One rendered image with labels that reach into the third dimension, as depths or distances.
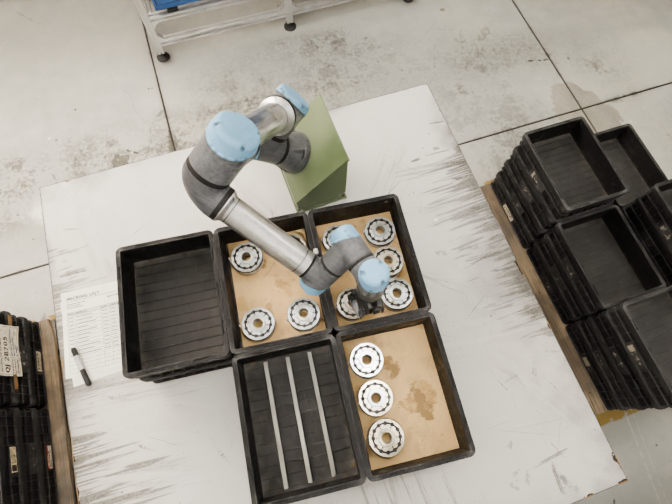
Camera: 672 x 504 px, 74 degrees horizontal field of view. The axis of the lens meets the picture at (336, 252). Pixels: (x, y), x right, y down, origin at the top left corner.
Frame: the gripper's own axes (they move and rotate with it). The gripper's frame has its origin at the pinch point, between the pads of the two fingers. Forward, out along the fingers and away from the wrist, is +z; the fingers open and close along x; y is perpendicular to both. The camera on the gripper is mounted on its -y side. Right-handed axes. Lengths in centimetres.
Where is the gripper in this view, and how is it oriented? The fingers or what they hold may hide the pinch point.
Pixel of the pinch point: (362, 300)
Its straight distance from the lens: 141.7
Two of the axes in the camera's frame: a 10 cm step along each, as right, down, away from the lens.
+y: 2.8, 9.0, -3.3
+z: -0.2, 3.5, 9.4
